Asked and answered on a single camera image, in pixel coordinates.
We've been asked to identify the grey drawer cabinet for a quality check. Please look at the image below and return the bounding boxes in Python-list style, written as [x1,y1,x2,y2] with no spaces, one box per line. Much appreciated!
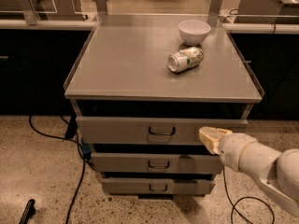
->
[64,15,263,182]

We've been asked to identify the black cable right floor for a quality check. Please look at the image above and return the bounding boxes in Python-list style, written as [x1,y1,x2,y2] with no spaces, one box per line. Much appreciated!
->
[221,168,276,224]

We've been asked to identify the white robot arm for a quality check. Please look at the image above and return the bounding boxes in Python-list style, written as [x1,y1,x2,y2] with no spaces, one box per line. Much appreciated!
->
[199,127,299,217]

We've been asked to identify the white counter ledge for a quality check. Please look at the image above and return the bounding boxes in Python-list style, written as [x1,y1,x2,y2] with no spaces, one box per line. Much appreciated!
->
[0,20,299,35]

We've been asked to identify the grey bottom drawer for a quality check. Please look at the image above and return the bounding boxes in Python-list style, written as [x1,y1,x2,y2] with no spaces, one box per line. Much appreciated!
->
[101,178,216,195]

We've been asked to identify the grey top drawer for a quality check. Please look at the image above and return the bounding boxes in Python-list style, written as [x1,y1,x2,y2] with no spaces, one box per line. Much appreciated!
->
[77,117,248,145]

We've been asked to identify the black object on floor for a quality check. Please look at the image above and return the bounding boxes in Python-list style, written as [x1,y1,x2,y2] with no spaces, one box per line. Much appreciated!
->
[19,199,36,224]

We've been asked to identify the crushed soda can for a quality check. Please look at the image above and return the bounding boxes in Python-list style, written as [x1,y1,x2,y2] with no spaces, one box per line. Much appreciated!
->
[167,47,204,74]

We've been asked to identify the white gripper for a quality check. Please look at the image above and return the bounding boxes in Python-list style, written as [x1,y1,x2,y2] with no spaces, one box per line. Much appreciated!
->
[199,127,257,172]

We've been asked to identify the grey drawer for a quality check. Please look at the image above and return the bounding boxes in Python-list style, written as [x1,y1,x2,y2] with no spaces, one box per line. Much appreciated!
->
[92,153,223,174]
[77,117,248,145]
[101,178,216,195]

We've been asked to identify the white bowl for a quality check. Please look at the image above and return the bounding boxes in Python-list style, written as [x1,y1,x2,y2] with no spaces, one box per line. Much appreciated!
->
[178,20,211,46]

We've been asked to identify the black cable floor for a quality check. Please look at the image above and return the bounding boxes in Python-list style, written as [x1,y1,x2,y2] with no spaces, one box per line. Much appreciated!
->
[221,168,276,224]
[27,115,94,224]

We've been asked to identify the black cable left floor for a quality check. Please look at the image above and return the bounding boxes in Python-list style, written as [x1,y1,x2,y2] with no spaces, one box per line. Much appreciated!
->
[27,115,94,224]

